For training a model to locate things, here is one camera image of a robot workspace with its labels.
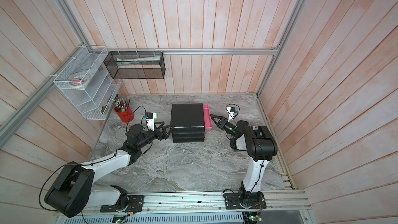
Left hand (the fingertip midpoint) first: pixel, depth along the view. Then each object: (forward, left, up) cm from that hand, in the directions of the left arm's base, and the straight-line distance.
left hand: (169, 125), depth 83 cm
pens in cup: (+15, +31, 0) cm, 35 cm away
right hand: (+8, -23, -2) cm, 25 cm away
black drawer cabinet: (+3, -10, +1) cm, 11 cm away
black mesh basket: (+39, +25, +12) cm, 47 cm away
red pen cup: (+14, +31, -11) cm, 36 cm away
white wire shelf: (+7, +39, +12) cm, 41 cm away
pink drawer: (+8, -22, -3) cm, 23 cm away
